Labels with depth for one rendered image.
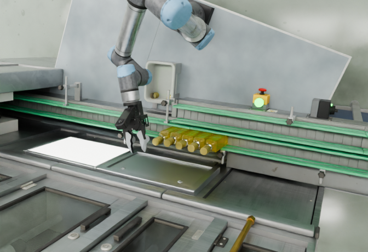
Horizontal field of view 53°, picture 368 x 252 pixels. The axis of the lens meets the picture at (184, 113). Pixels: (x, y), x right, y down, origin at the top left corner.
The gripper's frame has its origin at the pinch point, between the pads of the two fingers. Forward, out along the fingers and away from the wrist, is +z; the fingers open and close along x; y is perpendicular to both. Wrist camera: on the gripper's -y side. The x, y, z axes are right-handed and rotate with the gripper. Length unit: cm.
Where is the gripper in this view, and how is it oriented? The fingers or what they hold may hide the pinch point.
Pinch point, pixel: (137, 149)
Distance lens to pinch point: 155.7
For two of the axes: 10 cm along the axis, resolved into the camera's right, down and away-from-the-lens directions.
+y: 4.0, -1.4, 9.1
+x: -9.0, 1.2, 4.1
